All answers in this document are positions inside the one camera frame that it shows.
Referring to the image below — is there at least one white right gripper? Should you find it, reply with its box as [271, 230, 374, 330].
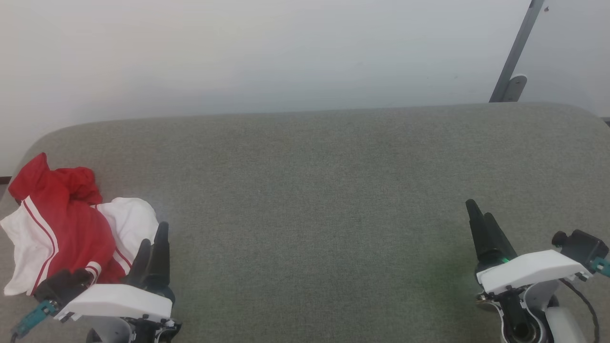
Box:
[466, 199, 592, 305]

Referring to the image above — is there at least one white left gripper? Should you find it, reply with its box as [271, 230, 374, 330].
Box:
[53, 221, 182, 343]

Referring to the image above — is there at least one red and white shirt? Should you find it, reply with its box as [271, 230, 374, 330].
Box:
[0, 152, 160, 297]

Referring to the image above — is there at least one grey fabric sofa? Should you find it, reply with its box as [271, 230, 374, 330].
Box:
[0, 102, 610, 343]

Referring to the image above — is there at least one grey metal pole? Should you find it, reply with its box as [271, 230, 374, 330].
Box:
[489, 0, 545, 103]

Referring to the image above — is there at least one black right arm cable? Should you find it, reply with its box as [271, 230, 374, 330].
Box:
[560, 279, 599, 343]

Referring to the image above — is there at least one teal left camera connector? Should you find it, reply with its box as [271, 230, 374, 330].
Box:
[11, 300, 57, 337]

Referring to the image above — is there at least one grey metal pole bracket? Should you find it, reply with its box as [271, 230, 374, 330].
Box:
[500, 75, 528, 102]

